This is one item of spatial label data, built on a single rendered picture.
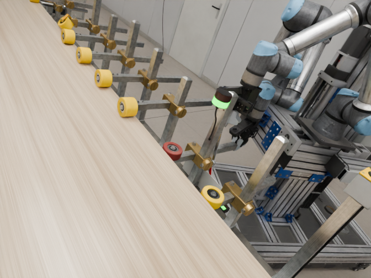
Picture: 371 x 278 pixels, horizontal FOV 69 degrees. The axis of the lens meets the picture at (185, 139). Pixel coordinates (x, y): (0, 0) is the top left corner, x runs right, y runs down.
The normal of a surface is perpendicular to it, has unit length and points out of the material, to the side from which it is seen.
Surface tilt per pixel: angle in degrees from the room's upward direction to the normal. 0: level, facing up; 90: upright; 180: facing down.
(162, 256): 0
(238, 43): 90
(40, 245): 0
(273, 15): 90
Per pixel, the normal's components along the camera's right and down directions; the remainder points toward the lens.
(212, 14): -0.71, 0.17
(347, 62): 0.18, 0.59
